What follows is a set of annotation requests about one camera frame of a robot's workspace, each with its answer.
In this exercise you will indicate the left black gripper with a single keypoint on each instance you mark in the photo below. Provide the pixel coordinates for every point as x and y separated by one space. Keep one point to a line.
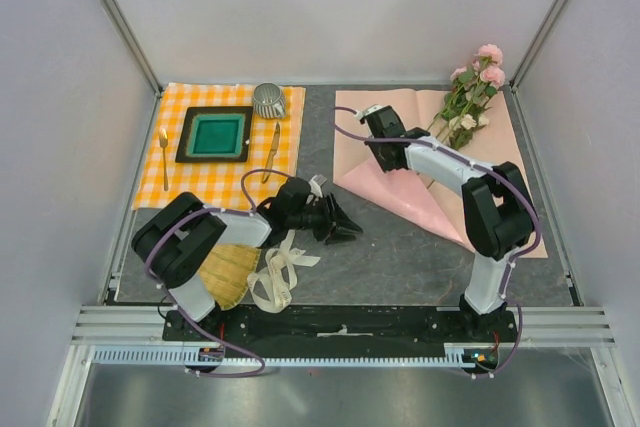
328 233

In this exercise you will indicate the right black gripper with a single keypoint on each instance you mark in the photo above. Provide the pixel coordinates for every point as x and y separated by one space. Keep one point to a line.
385 167

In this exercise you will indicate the pink wrapping paper sheet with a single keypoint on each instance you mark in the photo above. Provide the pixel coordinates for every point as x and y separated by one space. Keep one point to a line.
416 198

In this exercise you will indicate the cream rose stem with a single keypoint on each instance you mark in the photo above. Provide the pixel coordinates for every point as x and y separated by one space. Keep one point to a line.
458 131

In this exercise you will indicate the peach rose stem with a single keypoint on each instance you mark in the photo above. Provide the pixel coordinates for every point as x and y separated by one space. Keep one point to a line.
462 115

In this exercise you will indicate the pink rose stem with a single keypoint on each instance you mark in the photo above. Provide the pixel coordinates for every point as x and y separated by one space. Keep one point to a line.
459 104
487 54

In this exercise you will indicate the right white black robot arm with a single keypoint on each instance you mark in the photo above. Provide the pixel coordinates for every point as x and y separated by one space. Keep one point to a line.
498 214

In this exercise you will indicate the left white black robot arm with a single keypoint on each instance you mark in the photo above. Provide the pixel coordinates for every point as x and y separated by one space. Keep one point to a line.
176 241

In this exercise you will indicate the cream ribbon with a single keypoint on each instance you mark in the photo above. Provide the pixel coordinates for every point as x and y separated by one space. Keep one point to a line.
271 287

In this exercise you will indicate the woven bamboo mat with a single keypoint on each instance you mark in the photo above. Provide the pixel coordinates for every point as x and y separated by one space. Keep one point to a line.
224 273

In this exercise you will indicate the grey striped mug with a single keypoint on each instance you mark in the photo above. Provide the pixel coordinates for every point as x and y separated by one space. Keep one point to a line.
268 101

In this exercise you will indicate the orange white checkered cloth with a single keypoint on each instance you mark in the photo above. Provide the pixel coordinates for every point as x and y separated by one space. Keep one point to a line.
228 185

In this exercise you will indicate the black green square plate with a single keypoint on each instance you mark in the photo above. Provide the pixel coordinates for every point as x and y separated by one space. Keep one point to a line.
217 134

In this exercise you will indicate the gold spoon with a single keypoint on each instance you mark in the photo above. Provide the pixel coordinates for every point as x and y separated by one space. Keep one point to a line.
163 144

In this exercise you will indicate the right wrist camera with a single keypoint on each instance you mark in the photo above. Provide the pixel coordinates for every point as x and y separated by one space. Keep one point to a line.
372 111

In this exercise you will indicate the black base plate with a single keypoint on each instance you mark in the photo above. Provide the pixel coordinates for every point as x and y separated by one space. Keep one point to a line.
356 330

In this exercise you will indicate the white cable duct strip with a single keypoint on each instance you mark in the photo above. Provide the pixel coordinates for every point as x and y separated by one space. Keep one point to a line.
198 357

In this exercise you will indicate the right aluminium frame post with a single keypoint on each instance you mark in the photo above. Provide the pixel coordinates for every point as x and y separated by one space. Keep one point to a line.
543 32

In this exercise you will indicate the aluminium frame post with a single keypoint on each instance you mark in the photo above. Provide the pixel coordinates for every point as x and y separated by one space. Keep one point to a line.
543 32
124 30

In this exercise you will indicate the left aluminium frame post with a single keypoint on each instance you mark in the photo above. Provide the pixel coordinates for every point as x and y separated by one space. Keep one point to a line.
124 30

